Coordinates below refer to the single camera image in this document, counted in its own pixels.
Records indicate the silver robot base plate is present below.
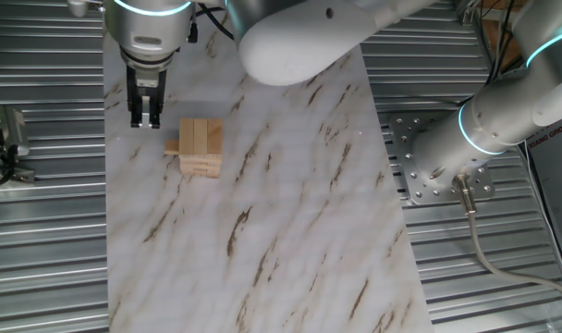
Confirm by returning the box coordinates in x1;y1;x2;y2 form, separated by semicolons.
388;113;497;206

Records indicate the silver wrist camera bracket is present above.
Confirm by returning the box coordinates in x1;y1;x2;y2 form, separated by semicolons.
66;0;104;19

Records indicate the grey cable with metal connector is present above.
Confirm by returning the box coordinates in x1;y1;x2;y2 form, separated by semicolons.
451;174;562;302

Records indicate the brown wooden board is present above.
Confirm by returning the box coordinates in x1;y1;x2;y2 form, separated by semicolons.
479;18;525;70

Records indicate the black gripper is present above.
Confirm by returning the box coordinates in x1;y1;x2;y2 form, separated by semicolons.
125;62;167;130

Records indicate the silver depth camera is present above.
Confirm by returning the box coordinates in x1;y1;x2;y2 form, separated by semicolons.
0;105;31;158

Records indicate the white marble pattern mat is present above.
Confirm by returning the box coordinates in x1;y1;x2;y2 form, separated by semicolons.
103;0;434;333

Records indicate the grey clamp device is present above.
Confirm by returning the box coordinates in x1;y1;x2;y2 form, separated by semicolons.
0;129;36;187

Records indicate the white paper with red text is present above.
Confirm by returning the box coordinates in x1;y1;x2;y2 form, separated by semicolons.
525;115;562;278

